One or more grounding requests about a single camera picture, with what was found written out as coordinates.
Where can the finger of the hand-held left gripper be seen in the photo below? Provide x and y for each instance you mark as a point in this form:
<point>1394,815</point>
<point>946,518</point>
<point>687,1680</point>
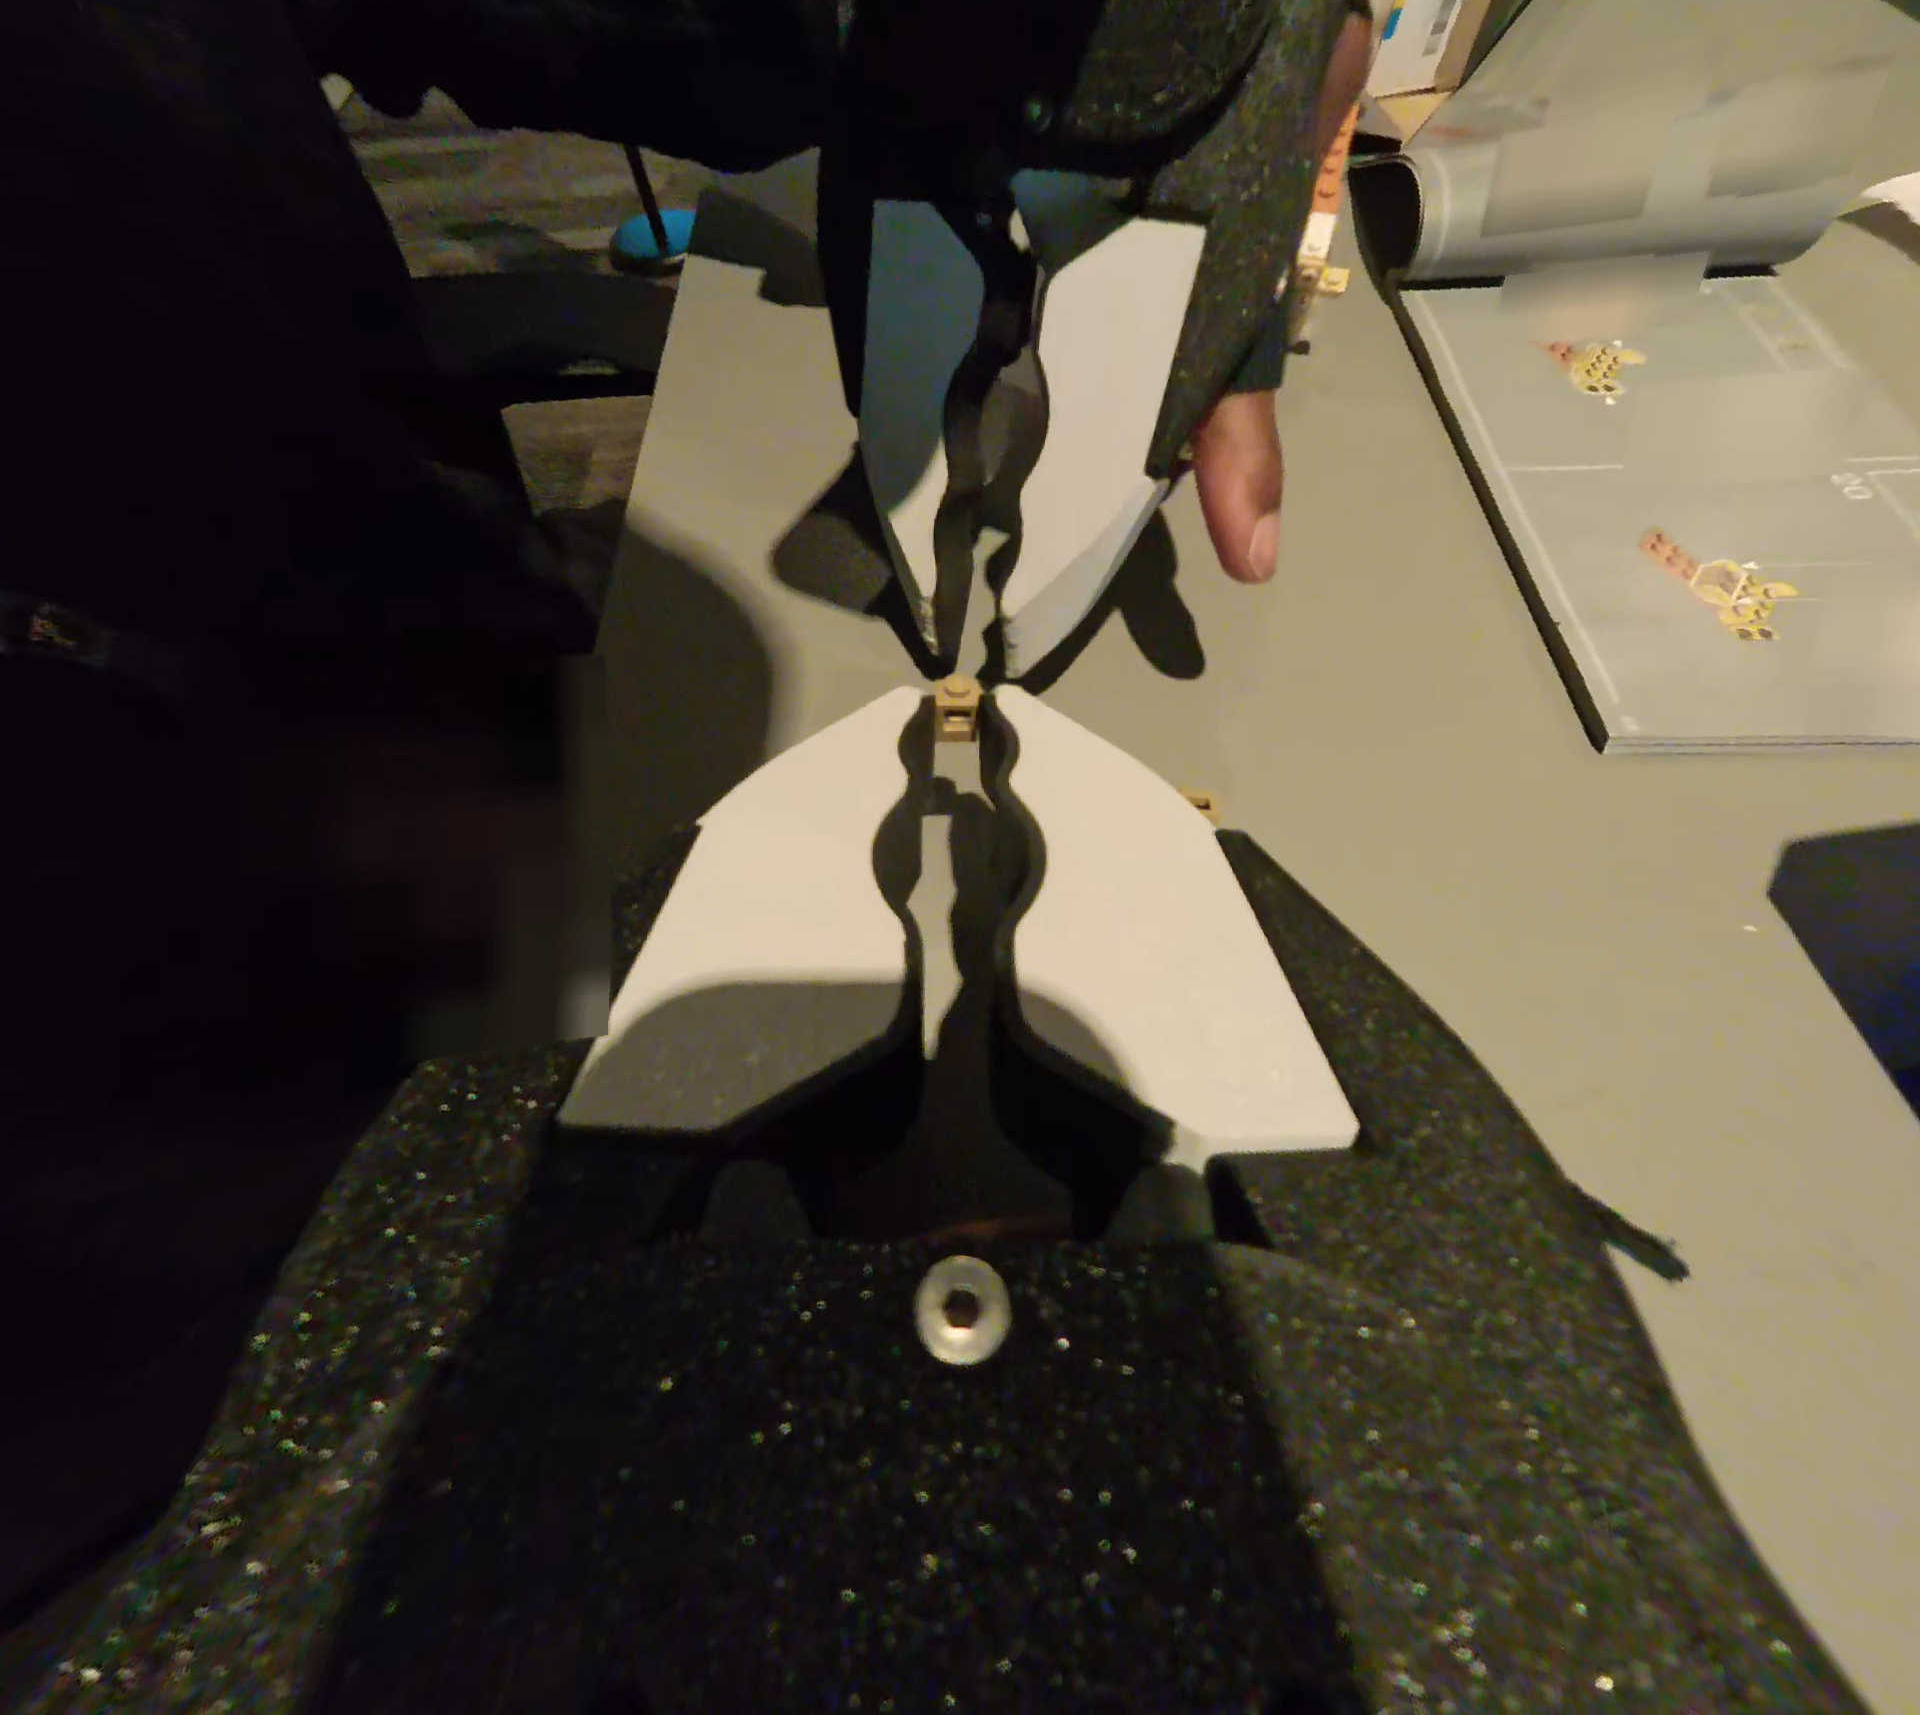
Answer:
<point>918,394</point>
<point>1096,424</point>

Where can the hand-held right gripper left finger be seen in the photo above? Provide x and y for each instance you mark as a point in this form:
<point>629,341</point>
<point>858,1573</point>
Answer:
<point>750,981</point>

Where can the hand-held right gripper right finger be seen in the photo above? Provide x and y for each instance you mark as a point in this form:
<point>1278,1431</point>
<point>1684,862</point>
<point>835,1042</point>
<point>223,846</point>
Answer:
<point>1173,981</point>

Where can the small yellow brick assembly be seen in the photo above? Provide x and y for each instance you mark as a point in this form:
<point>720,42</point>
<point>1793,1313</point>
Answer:
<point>961,707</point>

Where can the grey desk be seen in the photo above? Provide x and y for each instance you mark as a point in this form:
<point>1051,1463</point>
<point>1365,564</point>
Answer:
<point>1501,936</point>

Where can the person's left hand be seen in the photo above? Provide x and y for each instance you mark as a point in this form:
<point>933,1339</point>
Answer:
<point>1235,487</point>

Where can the grey instruction booklet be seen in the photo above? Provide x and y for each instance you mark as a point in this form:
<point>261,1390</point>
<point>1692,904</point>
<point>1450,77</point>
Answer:
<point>1684,394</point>

